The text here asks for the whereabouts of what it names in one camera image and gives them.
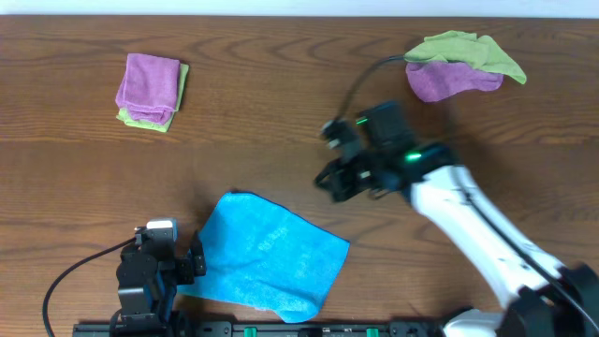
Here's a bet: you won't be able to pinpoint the blue microfiber cloth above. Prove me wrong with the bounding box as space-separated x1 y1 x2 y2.
178 193 350 323

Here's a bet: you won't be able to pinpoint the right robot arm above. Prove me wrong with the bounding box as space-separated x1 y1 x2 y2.
314 102 598 336

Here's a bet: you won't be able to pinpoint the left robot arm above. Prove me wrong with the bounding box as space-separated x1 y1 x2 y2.
116 227 207 332

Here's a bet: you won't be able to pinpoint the crumpled purple cloth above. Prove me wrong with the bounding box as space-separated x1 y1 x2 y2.
405 61 504 103

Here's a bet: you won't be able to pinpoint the crumpled green cloth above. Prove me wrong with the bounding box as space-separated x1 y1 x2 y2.
404 31 527 84

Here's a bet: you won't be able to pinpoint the folded green cloth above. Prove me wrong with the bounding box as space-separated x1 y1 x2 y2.
116 64 189 133

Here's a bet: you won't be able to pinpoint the folded purple cloth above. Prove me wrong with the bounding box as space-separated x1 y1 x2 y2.
115 53 181 125

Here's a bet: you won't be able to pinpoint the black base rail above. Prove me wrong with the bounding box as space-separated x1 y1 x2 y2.
72 321 444 337

